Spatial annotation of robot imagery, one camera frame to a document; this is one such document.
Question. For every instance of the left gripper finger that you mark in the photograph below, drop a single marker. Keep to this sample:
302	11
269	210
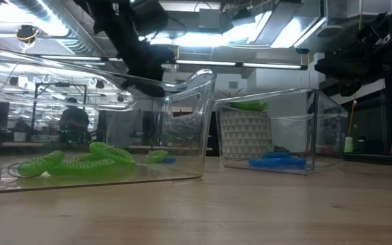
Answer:
133	83
153	88

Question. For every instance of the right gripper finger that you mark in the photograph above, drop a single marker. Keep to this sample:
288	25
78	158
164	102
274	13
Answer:
347	88
342	68

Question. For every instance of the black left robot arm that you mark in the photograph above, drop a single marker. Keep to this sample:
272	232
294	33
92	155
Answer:
117	27

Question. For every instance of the clear plastic bin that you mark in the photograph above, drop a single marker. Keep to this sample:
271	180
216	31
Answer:
182	163
328	136

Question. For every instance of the light green cup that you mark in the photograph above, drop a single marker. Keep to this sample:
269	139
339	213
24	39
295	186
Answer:
348	144

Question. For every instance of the ceiling light panel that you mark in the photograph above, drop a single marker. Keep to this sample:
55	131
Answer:
294	34
209	39

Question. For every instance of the person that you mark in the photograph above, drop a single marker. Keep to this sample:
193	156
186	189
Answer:
73	119
20	125

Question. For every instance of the grey ceiling box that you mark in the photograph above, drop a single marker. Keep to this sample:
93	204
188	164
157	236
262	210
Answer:
209	18

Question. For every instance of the succulent in white pot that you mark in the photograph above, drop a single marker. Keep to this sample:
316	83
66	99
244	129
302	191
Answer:
243	132

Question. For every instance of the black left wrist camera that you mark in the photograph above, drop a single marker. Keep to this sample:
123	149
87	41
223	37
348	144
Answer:
150	17

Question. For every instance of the black aluminium table frame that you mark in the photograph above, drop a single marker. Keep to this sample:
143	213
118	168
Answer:
379	160

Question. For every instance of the silver ventilation duct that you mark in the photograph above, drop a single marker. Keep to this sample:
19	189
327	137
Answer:
63	24

